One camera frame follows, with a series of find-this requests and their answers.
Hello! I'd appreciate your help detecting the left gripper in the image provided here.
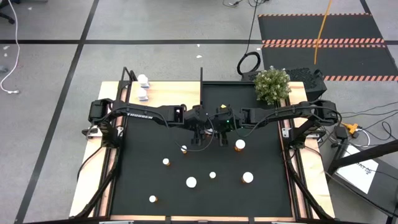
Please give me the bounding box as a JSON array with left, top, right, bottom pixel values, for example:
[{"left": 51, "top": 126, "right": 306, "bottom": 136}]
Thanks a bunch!
[{"left": 183, "top": 104, "right": 215, "bottom": 147}]

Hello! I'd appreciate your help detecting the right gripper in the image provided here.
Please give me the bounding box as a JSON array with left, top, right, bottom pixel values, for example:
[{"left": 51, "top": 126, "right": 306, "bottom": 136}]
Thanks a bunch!
[{"left": 207, "top": 105, "right": 243, "bottom": 147}]

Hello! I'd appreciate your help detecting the white medicine bottle blue label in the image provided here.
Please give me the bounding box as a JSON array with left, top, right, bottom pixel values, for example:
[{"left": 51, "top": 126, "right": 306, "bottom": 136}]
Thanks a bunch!
[
  {"left": 137, "top": 73, "right": 150, "bottom": 88},
  {"left": 136, "top": 88, "right": 149, "bottom": 102}
]

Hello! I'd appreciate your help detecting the light wooden shelf board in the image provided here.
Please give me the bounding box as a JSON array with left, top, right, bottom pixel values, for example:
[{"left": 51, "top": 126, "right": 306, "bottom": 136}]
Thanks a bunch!
[{"left": 127, "top": 81, "right": 201, "bottom": 110}]

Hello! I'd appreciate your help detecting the green potted plant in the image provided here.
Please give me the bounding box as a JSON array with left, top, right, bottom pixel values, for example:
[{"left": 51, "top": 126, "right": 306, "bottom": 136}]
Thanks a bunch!
[{"left": 254, "top": 65, "right": 292, "bottom": 106}]

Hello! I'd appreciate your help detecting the black perforated computer case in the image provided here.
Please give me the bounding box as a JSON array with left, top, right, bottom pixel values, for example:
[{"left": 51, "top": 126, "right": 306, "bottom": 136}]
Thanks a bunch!
[{"left": 241, "top": 67, "right": 328, "bottom": 102}]

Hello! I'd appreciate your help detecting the black power brick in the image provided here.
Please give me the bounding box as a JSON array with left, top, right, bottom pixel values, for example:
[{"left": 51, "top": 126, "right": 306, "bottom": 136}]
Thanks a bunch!
[{"left": 334, "top": 124, "right": 349, "bottom": 141}]

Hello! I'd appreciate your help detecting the black hazard-striped floor mat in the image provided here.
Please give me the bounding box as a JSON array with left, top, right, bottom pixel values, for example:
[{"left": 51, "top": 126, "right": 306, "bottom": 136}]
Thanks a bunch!
[{"left": 257, "top": 12, "right": 398, "bottom": 82}]

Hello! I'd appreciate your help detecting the white paper sign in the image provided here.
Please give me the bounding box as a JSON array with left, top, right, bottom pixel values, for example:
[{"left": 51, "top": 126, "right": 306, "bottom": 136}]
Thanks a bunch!
[{"left": 335, "top": 145, "right": 379, "bottom": 194}]

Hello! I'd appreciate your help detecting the black equipment cart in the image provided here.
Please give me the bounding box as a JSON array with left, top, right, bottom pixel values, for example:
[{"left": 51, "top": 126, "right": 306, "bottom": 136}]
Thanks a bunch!
[{"left": 325, "top": 138, "right": 398, "bottom": 224}]

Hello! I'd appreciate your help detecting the black office chair base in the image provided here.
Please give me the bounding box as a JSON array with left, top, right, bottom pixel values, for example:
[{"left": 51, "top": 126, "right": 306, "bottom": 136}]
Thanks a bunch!
[{"left": 0, "top": 0, "right": 16, "bottom": 25}]

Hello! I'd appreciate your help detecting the black aluminium table frame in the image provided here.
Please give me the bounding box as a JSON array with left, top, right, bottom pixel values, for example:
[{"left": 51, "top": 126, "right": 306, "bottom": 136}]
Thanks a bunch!
[{"left": 70, "top": 80, "right": 335, "bottom": 224}]

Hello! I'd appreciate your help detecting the black coiled cable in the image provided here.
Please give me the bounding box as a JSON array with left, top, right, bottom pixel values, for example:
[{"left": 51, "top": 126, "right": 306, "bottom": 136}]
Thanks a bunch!
[{"left": 236, "top": 0, "right": 262, "bottom": 76}]

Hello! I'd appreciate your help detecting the black cable bundle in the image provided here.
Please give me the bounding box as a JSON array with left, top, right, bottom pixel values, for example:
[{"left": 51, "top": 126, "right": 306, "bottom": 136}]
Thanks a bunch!
[{"left": 222, "top": 0, "right": 271, "bottom": 9}]

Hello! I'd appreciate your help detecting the white coiled cable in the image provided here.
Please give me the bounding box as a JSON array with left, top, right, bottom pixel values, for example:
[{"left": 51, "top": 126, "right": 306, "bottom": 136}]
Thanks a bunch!
[{"left": 354, "top": 128, "right": 371, "bottom": 148}]

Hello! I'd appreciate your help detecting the orange extension cable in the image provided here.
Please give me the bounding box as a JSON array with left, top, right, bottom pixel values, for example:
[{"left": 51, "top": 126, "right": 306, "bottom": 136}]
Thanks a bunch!
[{"left": 313, "top": 0, "right": 362, "bottom": 135}]

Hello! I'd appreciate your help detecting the white floor cable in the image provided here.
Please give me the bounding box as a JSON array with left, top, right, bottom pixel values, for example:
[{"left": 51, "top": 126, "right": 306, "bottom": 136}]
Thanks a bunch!
[{"left": 0, "top": 0, "right": 20, "bottom": 95}]

